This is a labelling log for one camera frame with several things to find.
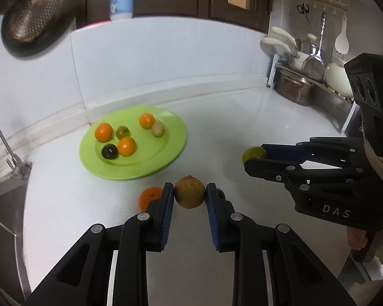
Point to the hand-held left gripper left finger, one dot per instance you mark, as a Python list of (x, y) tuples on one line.
[(167, 216)]

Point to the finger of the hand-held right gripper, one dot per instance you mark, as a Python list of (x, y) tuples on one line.
[(268, 169), (281, 151)]

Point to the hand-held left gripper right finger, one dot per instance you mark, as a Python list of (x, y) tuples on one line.
[(212, 216)]

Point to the green plum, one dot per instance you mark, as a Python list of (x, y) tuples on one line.
[(253, 153), (123, 131)]

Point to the dark purple plum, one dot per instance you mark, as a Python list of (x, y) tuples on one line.
[(109, 151), (221, 193)]

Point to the orange mandarin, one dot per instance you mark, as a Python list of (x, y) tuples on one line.
[(127, 146), (103, 132), (146, 120), (149, 196)]

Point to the brown longan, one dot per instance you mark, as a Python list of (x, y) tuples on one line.
[(158, 129), (190, 192)]

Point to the green plate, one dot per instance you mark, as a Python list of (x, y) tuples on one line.
[(146, 156)]

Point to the person's right hand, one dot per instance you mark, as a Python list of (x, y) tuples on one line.
[(356, 239)]

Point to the large steel pot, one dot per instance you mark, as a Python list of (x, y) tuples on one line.
[(293, 87)]

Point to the steel dish rack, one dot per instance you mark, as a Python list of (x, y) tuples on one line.
[(333, 105)]

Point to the steel skimmer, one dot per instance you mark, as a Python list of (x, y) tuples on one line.
[(313, 67)]

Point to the white ceramic jug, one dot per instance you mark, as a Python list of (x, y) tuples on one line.
[(338, 76)]

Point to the small steel pot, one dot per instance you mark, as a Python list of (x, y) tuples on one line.
[(304, 46)]

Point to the white rice paddle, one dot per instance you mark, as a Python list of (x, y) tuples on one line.
[(341, 43)]

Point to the black scissors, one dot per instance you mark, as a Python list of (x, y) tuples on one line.
[(303, 8)]

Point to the thin chrome faucet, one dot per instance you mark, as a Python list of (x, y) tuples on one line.
[(17, 165)]

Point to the steel sink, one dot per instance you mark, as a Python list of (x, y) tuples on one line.
[(3, 216)]

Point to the black frying pan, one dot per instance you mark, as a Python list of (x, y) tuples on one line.
[(68, 16)]

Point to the golden perforated colander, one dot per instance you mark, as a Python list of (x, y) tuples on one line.
[(32, 9)]

